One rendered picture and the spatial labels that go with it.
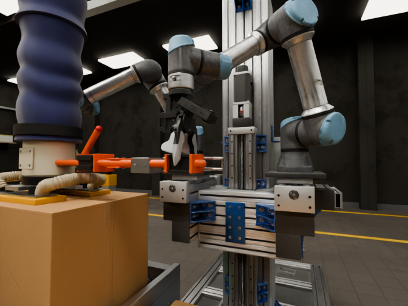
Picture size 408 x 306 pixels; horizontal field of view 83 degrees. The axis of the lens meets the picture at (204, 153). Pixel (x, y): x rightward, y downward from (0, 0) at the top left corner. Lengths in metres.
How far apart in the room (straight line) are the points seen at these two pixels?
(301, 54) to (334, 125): 0.28
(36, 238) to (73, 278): 0.15
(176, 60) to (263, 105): 0.68
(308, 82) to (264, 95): 0.37
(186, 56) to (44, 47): 0.56
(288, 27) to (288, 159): 0.49
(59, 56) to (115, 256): 0.73
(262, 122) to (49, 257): 1.03
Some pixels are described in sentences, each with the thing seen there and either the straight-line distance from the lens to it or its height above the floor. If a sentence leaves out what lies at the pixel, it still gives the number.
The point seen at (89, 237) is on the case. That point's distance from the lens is 0.82.
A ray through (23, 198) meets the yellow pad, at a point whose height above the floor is 0.97.
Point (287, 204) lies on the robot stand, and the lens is 0.90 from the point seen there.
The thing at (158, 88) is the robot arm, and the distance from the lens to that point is 1.36.
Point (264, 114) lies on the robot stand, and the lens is 1.25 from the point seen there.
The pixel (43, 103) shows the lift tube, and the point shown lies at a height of 1.28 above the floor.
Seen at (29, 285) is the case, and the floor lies 0.75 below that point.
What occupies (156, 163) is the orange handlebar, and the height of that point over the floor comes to 1.08.
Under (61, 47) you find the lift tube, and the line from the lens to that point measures 1.07.
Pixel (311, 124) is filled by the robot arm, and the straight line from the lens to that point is 0.94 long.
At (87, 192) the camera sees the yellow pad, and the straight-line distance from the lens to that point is 0.99.
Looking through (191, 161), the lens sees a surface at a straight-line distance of 0.59.
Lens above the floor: 1.08
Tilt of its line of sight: 2 degrees up
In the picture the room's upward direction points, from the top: straight up
